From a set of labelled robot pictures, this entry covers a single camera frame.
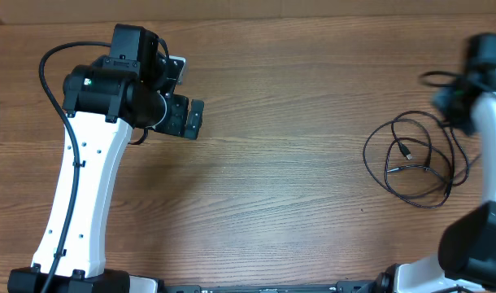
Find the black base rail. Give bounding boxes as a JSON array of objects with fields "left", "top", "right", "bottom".
[{"left": 159, "top": 280, "right": 393, "bottom": 293}]

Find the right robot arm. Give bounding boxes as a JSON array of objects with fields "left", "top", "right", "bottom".
[{"left": 350, "top": 33, "right": 496, "bottom": 292}]

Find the black usb cable two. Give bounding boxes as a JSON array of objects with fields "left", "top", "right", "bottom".
[{"left": 388, "top": 121, "right": 483, "bottom": 188}]

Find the black usb cable three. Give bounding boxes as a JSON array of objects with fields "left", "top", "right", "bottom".
[{"left": 385, "top": 110, "right": 456, "bottom": 210}]

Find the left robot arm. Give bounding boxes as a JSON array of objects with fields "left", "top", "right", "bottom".
[{"left": 7, "top": 24, "right": 204, "bottom": 292}]

